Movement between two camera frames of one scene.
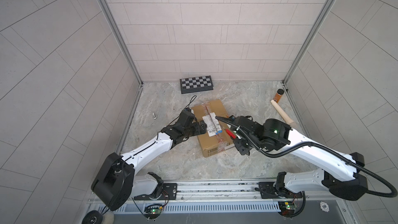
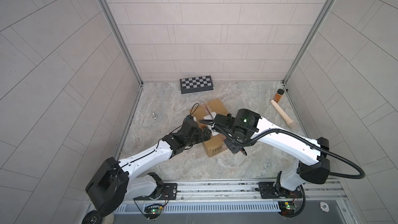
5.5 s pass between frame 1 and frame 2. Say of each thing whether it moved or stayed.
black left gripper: moved
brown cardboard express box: stayed
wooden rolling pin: stayed
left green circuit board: stayed
